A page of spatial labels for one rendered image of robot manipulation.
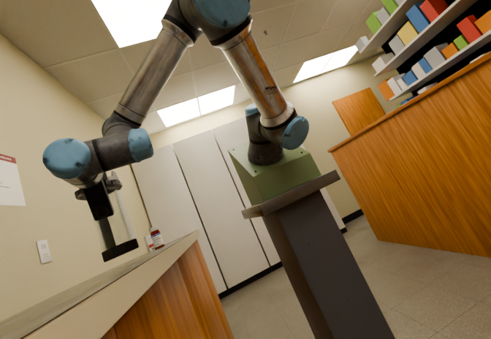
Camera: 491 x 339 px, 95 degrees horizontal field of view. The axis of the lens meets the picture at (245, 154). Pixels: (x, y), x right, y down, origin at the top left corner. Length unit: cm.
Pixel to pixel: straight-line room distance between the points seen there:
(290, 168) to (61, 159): 70
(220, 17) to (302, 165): 61
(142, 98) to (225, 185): 271
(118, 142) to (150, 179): 287
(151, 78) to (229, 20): 25
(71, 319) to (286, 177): 74
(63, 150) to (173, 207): 281
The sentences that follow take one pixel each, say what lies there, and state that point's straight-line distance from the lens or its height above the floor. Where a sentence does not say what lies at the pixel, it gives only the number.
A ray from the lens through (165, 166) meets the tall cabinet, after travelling 340.
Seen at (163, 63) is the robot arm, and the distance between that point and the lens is 66.
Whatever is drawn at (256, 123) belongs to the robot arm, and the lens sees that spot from 81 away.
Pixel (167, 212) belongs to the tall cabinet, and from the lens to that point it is 331.
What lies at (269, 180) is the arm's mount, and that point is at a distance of 86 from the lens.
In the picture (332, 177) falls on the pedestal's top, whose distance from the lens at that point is 87.
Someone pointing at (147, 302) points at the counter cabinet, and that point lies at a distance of 52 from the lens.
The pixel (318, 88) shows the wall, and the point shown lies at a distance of 476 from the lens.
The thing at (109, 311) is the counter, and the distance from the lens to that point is 33.
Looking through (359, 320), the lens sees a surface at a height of 47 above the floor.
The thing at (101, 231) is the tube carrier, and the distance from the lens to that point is 83.
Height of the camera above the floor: 96
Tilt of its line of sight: 11 degrees up
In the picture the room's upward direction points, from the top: 24 degrees counter-clockwise
